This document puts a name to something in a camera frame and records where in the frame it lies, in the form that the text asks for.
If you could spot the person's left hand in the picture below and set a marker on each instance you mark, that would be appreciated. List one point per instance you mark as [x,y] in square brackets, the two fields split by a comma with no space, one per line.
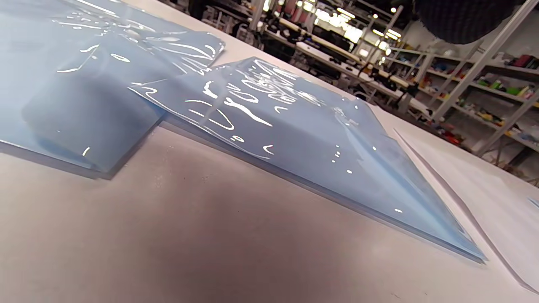
[463,21]

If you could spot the white storage shelving with items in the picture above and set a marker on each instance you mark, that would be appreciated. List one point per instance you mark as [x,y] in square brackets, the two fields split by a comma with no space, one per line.
[482,64]

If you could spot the white paper sheet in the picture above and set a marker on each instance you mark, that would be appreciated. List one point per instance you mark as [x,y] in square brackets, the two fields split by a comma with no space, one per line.
[484,202]

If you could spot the row of background work tables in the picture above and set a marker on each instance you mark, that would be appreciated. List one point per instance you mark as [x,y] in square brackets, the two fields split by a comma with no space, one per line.
[328,46]

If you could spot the ceiling light strips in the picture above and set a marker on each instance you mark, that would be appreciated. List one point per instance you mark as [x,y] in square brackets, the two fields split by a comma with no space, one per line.
[349,12]

